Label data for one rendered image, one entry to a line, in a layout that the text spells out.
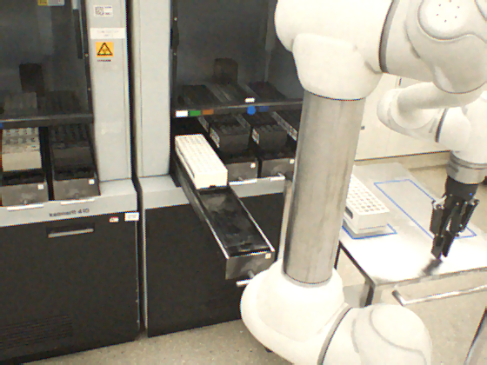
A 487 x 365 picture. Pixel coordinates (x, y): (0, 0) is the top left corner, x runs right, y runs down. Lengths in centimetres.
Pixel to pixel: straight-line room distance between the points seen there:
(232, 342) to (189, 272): 41
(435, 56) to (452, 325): 199
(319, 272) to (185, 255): 104
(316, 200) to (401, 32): 32
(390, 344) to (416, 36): 53
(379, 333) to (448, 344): 153
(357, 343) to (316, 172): 33
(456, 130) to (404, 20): 58
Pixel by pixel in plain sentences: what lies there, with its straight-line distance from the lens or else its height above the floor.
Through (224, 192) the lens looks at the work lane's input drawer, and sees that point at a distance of 165.
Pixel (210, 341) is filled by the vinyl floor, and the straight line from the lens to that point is 226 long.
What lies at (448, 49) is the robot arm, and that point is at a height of 148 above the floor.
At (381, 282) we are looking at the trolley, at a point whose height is 82.
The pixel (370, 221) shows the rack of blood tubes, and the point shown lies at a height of 86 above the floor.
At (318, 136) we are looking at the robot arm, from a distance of 85.
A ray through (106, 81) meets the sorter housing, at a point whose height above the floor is 109.
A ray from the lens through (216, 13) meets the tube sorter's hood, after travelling 171.
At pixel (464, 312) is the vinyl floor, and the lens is 271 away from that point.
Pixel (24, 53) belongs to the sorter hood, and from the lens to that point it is 165.
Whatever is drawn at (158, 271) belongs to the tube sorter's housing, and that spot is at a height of 39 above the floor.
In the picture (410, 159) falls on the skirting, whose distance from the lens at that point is 395.
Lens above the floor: 162
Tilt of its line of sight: 29 degrees down
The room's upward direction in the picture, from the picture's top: 5 degrees clockwise
